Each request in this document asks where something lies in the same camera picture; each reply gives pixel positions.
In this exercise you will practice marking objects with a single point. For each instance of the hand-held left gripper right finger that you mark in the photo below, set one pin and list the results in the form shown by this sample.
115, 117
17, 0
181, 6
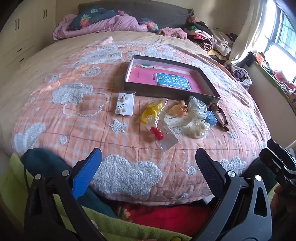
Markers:
208, 166

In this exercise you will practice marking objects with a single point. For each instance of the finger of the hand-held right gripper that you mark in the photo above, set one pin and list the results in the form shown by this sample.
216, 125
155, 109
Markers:
275, 165
281, 151

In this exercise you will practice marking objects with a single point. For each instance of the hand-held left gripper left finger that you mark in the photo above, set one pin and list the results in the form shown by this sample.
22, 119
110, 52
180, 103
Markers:
86, 172

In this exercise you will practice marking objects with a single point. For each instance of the cream pearl claw clip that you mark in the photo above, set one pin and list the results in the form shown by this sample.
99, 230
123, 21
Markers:
198, 129

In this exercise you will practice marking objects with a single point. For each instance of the clear bag with rhinestone clip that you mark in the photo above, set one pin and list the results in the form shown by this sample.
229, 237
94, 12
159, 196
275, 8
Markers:
196, 109

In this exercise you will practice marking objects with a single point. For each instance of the bagged red cherry earrings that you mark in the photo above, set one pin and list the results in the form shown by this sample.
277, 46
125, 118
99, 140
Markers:
158, 134

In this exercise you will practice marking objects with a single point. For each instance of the bagged yellow bangles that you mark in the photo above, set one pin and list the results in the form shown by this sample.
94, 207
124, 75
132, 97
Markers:
150, 111

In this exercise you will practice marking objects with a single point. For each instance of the dark cardboard box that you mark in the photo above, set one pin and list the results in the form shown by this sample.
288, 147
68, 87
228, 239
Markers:
171, 92

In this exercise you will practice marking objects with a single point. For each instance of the dark teal cloth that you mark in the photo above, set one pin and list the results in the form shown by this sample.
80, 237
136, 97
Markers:
41, 160

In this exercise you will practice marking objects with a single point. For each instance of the small blue box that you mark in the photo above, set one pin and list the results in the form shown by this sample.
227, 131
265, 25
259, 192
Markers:
211, 119

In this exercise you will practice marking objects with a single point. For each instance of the white floral hair clip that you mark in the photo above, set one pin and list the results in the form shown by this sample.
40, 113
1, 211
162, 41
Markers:
175, 121

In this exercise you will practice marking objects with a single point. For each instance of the red patterned cloth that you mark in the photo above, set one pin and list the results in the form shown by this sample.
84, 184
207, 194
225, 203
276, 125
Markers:
161, 217

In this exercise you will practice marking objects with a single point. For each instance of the person's green fleece clothing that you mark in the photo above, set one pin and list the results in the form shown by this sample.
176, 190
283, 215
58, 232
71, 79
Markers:
13, 180

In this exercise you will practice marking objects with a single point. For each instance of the colourful clothes heap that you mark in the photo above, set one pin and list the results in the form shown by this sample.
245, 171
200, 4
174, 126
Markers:
277, 74

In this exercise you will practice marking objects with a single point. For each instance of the white earring card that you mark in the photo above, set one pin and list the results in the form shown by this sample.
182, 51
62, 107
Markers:
124, 104

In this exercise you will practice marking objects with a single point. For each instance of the bag of clothes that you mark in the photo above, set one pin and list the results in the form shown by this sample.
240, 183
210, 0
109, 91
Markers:
240, 76

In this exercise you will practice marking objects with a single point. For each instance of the pink book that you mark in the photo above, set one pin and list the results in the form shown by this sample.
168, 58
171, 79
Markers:
143, 76

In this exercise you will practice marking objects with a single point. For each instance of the window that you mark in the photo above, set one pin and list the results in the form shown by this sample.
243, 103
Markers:
282, 34

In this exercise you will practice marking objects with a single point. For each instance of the beige bed sheet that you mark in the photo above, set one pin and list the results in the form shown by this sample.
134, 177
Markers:
34, 62

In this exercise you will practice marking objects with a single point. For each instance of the cream curtain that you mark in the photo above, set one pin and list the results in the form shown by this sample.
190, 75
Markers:
249, 30

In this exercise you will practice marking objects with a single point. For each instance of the pile of folded clothes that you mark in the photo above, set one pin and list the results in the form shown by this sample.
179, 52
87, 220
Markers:
208, 34

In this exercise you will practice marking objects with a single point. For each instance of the pink fuzzy garment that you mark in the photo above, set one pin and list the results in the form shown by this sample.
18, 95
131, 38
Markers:
173, 32

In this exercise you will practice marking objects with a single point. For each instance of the pink crumpled blanket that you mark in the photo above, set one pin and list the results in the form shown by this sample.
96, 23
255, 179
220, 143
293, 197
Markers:
111, 25

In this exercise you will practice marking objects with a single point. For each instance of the cream wardrobe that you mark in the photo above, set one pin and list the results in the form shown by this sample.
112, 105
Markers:
23, 34

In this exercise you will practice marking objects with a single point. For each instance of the small dark floral pillow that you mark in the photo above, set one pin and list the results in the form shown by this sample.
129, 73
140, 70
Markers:
150, 25

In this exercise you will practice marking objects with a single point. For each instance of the large dark floral pillow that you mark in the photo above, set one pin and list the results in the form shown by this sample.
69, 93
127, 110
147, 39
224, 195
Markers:
87, 16

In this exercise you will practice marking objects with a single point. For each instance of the grey quilted headboard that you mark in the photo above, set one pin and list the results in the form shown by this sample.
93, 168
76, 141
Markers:
150, 11

